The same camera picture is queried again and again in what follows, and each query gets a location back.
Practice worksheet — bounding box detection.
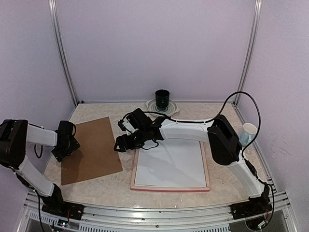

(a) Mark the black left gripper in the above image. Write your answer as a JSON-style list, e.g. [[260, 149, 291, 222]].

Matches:
[[53, 136, 81, 162]]

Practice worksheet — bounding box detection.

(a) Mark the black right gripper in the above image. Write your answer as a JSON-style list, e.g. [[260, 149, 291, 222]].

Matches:
[[113, 128, 147, 152]]

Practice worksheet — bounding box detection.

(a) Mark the brown backing board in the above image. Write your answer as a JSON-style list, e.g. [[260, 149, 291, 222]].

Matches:
[[61, 117, 123, 185]]

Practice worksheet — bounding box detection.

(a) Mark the pink wooden picture frame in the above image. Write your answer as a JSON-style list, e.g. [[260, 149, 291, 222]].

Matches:
[[129, 140, 211, 193]]

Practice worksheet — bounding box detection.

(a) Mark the landscape photo print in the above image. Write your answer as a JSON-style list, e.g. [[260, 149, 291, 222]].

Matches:
[[134, 140, 206, 187]]

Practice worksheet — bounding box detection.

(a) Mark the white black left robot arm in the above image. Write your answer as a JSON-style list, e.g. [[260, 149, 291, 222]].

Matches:
[[0, 119, 80, 215]]

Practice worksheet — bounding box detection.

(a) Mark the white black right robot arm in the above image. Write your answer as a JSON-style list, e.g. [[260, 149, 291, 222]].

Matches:
[[113, 108, 270, 215]]

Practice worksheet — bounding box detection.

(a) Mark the dark green cup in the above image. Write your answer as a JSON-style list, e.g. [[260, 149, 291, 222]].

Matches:
[[155, 89, 170, 109]]

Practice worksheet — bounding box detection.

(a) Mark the striped ceramic plate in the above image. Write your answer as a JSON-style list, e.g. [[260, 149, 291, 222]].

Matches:
[[145, 99, 180, 116]]

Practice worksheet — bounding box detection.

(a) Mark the light blue paper cup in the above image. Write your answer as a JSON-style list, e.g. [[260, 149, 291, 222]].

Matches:
[[239, 123, 257, 147]]

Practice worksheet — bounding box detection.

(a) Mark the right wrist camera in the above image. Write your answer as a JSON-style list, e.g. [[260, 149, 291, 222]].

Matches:
[[117, 118, 135, 134]]

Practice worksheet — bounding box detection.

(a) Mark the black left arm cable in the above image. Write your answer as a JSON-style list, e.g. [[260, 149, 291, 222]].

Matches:
[[33, 144, 43, 159]]

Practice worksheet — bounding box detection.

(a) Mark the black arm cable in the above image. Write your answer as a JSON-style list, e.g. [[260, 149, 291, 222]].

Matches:
[[33, 144, 43, 159], [142, 91, 275, 225]]

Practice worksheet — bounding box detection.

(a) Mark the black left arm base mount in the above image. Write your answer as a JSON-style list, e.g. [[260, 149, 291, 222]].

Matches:
[[42, 201, 84, 220]]

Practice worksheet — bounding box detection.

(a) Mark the aluminium front rail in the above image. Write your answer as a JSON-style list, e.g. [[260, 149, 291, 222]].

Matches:
[[24, 190, 294, 232]]

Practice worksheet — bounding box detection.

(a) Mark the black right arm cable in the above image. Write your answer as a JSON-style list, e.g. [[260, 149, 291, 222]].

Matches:
[[142, 91, 275, 225]]

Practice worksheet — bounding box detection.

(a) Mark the left aluminium corner post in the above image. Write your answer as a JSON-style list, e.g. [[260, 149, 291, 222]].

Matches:
[[48, 0, 79, 107]]

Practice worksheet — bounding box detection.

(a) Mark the aluminium corner post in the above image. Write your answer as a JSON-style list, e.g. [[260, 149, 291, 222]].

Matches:
[[48, 0, 79, 107], [233, 0, 263, 107]]

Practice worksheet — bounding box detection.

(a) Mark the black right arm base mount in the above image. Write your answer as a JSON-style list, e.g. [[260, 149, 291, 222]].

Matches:
[[230, 201, 272, 220]]

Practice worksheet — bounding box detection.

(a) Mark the right aluminium corner post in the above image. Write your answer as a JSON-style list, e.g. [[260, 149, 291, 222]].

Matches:
[[233, 0, 263, 107]]

